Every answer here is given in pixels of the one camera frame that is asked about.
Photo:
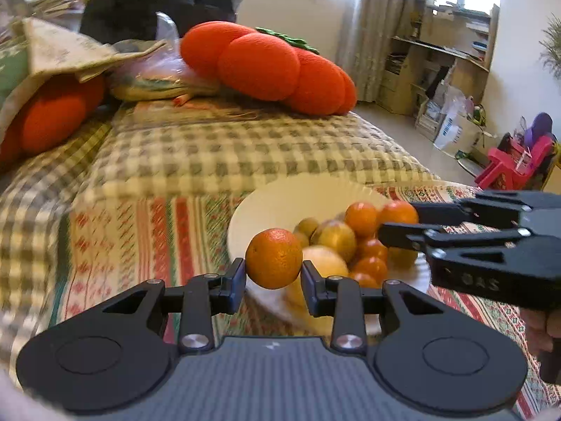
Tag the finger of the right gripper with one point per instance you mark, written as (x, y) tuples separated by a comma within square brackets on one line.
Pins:
[(443, 212), (406, 236)]

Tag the mandarin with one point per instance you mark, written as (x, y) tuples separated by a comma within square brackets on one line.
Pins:
[(273, 258), (397, 212), (362, 218)]

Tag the black jacket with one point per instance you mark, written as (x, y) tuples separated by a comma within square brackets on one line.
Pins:
[(112, 21)]

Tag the green embroidered pillow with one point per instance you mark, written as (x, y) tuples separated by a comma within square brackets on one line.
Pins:
[(13, 65)]

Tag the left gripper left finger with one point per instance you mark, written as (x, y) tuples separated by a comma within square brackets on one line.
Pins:
[(200, 300)]

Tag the large tomato plush cushion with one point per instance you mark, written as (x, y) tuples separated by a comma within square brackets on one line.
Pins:
[(268, 66)]

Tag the floral cloth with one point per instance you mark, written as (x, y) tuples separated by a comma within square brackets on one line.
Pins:
[(55, 50)]

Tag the tan longan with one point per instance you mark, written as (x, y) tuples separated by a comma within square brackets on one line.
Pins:
[(302, 238), (401, 259), (307, 226)]

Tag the white ribbed plate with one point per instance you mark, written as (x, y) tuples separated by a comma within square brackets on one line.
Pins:
[(282, 204)]

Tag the large yellow melon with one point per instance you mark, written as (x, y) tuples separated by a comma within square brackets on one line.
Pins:
[(326, 261)]

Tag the orange tomato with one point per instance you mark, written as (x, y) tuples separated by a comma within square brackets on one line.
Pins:
[(365, 280), (373, 266), (371, 248)]

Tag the mandarin top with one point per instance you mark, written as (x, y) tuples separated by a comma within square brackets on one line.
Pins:
[(273, 258)]

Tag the red plastic chair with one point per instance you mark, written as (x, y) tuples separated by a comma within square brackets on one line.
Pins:
[(518, 167)]

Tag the brown yellow pear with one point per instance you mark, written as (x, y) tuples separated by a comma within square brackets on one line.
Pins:
[(338, 236)]

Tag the small red plush cushion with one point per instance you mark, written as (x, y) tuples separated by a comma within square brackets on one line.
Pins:
[(51, 116)]

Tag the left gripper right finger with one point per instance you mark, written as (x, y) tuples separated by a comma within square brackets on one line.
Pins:
[(343, 300)]

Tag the person right hand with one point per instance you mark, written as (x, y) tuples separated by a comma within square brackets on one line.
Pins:
[(536, 331)]

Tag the curtain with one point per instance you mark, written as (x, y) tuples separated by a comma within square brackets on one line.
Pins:
[(368, 28)]

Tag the folded fabric bundle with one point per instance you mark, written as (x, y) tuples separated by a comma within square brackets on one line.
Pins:
[(160, 75)]

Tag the patterned red green cloth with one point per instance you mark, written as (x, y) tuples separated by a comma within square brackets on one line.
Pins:
[(106, 247)]

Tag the checkered quilt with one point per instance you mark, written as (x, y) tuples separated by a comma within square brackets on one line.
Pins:
[(99, 163)]

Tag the wooden shelf unit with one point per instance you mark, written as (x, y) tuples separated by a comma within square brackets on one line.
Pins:
[(444, 45)]

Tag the white plastic bag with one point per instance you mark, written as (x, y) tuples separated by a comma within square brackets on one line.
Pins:
[(457, 132)]

